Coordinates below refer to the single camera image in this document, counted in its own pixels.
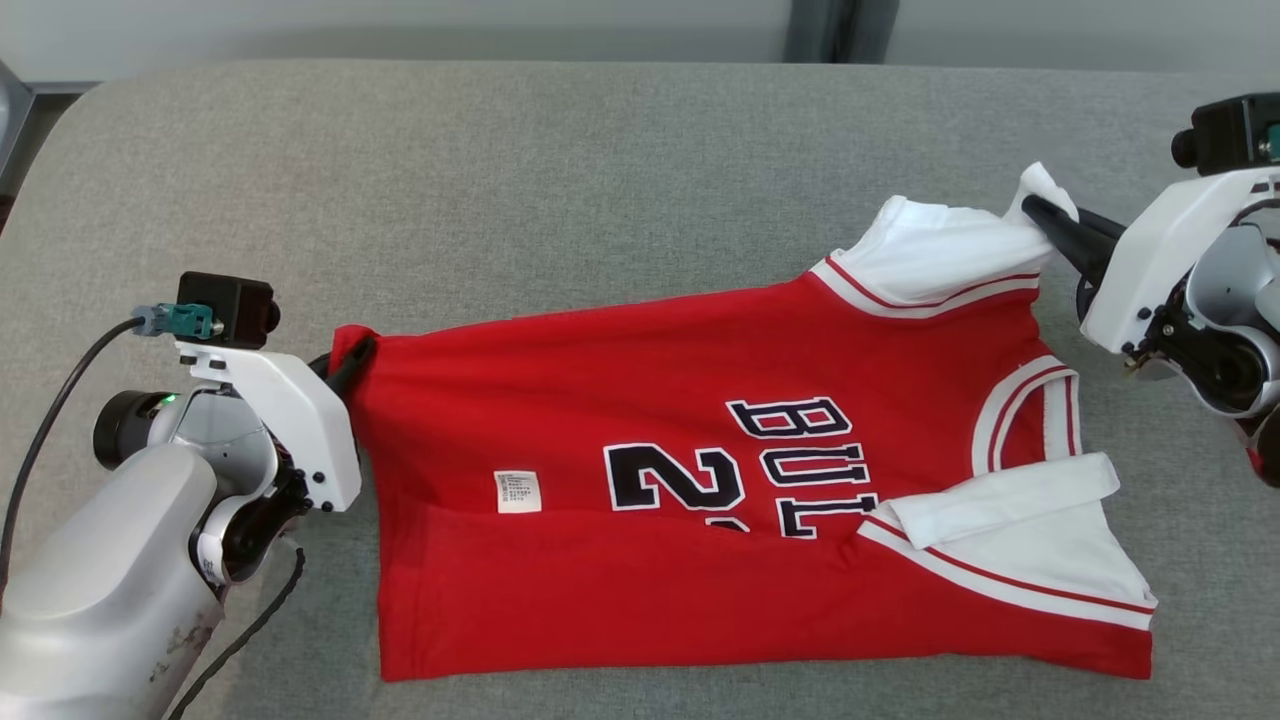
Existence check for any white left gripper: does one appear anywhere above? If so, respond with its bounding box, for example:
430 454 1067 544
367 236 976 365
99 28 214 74
175 337 379 513

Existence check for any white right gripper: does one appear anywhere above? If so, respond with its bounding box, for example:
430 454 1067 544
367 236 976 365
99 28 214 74
1022 168 1280 356

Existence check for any grey partition leg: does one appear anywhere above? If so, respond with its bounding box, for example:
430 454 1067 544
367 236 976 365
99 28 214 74
0 60 35 141

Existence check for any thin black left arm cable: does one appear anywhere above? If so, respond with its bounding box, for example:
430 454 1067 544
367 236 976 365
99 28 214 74
165 545 306 720

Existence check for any grey wall post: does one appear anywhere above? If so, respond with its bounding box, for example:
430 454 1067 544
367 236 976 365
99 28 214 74
787 0 843 63

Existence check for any red Bulls 23 jersey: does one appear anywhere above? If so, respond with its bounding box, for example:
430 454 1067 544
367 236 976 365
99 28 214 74
330 162 1159 683

